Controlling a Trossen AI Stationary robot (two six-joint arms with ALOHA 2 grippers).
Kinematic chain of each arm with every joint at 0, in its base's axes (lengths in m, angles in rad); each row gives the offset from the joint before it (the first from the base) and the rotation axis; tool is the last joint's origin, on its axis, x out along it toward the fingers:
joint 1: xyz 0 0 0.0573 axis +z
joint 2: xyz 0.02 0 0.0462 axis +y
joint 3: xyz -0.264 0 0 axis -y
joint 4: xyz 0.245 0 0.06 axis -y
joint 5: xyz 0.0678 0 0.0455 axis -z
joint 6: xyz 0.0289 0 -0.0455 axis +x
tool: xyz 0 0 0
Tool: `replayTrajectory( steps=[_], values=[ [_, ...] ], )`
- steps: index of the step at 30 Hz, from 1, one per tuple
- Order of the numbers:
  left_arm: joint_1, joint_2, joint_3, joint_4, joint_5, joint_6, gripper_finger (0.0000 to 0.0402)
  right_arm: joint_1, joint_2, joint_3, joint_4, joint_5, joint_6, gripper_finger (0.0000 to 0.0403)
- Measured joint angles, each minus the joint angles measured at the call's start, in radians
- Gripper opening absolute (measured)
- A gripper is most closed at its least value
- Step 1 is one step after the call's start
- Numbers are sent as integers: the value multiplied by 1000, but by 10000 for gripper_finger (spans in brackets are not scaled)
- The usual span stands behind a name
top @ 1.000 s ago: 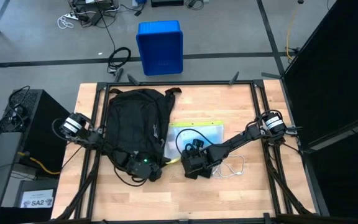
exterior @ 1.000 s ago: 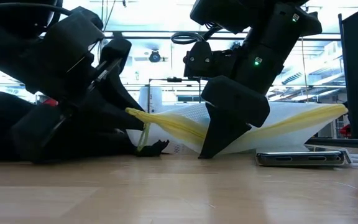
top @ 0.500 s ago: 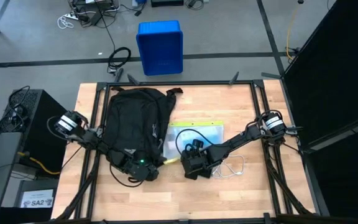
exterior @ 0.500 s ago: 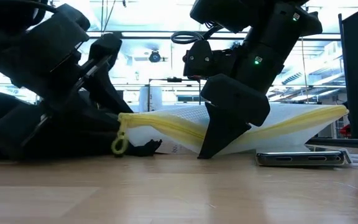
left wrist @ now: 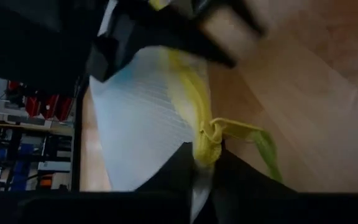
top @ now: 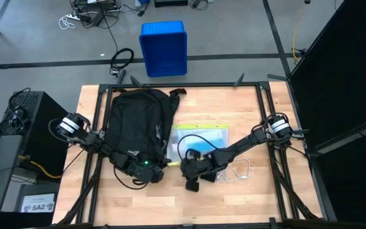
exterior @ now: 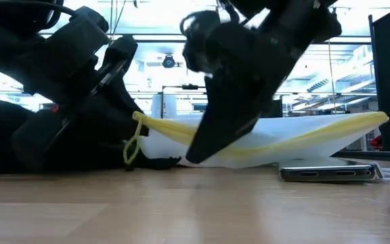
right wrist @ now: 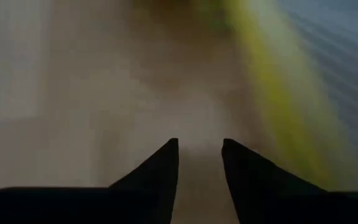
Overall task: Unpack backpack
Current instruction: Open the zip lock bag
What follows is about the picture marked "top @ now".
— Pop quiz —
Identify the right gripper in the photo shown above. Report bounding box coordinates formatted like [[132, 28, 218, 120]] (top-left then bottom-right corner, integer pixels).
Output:
[[181, 155, 217, 193]]

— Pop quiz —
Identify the clear pouch green edge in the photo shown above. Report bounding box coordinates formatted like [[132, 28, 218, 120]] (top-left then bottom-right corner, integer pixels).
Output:
[[166, 123, 230, 167]]

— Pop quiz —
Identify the white USB cable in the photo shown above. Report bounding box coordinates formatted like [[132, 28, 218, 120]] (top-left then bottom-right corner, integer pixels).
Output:
[[216, 157, 250, 183]]

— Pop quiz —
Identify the black backpack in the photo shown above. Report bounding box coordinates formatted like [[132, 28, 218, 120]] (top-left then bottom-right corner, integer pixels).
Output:
[[105, 87, 187, 175]]

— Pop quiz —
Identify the white SA2 sign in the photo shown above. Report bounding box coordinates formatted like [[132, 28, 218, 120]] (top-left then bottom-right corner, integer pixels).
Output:
[[20, 193, 56, 213]]

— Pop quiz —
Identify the black computer tower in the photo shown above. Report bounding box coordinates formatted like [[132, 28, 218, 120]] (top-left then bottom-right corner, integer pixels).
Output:
[[3, 91, 76, 179]]

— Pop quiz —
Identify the blue plastic bin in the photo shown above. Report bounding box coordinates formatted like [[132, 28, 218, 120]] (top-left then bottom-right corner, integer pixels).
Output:
[[138, 20, 189, 78]]

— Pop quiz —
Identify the black flat device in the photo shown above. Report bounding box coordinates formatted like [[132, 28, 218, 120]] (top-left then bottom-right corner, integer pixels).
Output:
[[154, 0, 189, 8]]

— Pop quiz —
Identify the white power strip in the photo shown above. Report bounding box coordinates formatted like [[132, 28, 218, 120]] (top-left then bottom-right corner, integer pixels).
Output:
[[65, 11, 85, 20]]

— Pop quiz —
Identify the black electronics box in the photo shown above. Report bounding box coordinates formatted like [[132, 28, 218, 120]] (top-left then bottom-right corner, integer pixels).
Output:
[[74, 0, 122, 13]]

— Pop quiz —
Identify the black partition panel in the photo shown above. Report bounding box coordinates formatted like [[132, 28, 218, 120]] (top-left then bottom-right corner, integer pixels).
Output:
[[289, 0, 366, 223]]

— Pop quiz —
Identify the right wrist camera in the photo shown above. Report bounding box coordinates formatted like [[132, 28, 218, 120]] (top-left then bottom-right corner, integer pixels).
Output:
[[186, 148, 201, 162]]

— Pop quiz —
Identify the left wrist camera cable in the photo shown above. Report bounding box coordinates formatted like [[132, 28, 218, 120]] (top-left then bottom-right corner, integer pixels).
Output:
[[112, 165, 151, 191]]

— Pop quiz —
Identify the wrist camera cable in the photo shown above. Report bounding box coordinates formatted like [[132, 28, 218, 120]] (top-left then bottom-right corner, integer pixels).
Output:
[[177, 134, 219, 160], [112, 165, 151, 191]]

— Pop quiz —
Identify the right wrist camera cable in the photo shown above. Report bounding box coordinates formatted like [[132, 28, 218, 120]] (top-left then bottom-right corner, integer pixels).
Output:
[[177, 134, 219, 160]]

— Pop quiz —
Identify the black aluminium table frame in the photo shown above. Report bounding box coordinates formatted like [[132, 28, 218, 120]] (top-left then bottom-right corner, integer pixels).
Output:
[[54, 69, 323, 229]]

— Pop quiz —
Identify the thick yellow cable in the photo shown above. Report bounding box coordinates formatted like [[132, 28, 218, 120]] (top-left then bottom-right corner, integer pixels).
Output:
[[17, 155, 63, 179]]

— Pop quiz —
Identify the coiled black cable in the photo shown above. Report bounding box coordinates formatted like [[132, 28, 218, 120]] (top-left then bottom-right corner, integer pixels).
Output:
[[97, 0, 135, 76]]

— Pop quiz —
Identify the black cable bundle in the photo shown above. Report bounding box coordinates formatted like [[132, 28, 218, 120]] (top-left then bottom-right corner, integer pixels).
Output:
[[0, 87, 32, 136]]

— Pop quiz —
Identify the thin yellow floor cable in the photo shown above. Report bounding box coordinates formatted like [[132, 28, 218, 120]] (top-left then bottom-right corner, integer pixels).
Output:
[[292, 3, 308, 63]]

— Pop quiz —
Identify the white coiled cable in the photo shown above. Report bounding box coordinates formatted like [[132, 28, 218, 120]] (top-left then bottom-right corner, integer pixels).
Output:
[[58, 14, 76, 31]]

